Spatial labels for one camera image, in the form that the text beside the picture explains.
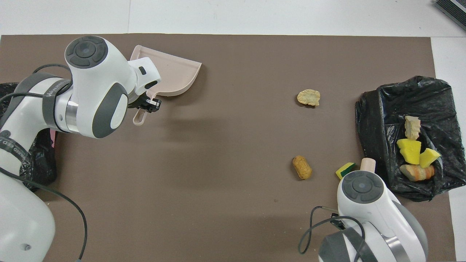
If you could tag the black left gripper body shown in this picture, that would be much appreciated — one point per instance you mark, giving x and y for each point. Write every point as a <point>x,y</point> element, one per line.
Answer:
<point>140,102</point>

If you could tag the beige plastic dustpan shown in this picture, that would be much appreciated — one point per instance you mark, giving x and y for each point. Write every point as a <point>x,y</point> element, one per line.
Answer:
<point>174,72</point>

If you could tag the brown bread roll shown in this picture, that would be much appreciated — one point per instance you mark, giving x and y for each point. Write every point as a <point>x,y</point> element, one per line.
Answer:
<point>302,167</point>

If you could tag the green yellow sponge piece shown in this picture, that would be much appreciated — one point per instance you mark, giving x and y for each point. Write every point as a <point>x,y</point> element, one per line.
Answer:
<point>344,170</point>
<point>410,153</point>

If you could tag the beige brush black bristles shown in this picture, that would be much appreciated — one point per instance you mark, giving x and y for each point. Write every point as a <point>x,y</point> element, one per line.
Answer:
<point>367,164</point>

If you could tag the toy croissant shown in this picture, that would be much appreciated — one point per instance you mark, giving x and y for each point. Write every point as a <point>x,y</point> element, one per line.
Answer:
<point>417,173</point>

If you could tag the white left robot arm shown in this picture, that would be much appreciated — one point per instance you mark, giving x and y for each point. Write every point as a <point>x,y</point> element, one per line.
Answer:
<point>94,83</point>

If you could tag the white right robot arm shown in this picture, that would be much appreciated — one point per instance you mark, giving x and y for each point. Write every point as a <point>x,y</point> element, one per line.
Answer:
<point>364,203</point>

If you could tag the pink item in bin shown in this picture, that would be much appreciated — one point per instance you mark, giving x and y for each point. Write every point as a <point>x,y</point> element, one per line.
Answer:
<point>53,138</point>

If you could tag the black bagged bin pink inside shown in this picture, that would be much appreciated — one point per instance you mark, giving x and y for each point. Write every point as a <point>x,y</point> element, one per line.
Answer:
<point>40,163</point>

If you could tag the black bagged trash bin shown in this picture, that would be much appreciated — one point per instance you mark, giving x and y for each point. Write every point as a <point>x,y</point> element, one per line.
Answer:
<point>375,120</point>

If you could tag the brown table mat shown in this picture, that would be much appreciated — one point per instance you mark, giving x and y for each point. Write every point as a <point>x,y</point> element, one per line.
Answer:
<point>233,153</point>

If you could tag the grey ribbed grille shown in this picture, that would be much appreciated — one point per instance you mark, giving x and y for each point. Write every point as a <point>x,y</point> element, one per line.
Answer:
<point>453,11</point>

